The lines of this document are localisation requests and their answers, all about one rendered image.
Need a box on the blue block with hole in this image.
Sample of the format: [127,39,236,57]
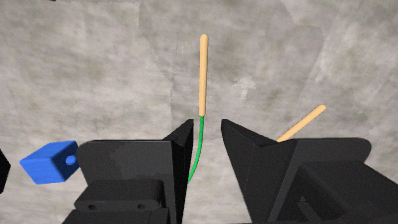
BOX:
[20,140,79,185]

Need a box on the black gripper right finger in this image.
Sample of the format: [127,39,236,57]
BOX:
[221,119,371,223]

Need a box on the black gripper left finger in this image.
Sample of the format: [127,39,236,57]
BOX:
[76,119,194,224]

